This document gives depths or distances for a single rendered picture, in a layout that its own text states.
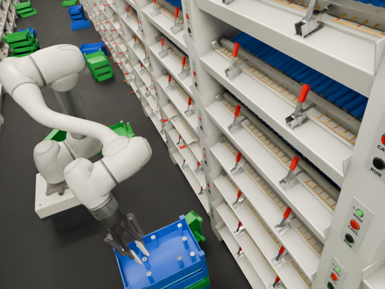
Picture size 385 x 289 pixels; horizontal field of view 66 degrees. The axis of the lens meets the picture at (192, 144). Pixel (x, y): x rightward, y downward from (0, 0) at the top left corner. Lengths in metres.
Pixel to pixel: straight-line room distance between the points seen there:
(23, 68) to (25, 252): 1.15
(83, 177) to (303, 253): 0.68
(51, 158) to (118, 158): 0.80
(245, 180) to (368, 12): 0.68
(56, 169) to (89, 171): 0.80
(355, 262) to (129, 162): 0.67
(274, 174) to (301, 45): 0.38
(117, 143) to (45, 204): 0.91
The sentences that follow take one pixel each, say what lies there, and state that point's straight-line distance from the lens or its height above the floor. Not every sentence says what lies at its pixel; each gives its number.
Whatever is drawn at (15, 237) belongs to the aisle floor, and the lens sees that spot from 2.20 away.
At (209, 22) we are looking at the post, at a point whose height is 1.17.
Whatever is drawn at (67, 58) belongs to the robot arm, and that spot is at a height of 1.03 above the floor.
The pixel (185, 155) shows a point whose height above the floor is 0.31.
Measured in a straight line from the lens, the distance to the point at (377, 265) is 0.68.
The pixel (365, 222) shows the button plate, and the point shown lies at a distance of 0.59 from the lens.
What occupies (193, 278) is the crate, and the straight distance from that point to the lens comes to 1.25.
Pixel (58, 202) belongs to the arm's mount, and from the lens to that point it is 1.82.
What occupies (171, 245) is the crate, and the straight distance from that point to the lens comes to 1.27.
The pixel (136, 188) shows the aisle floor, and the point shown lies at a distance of 2.07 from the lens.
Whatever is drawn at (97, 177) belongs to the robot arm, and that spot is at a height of 0.83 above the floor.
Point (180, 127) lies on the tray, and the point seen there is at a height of 0.50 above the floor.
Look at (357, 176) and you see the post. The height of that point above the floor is 1.09.
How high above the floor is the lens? 1.47
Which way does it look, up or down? 40 degrees down
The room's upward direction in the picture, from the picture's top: 9 degrees counter-clockwise
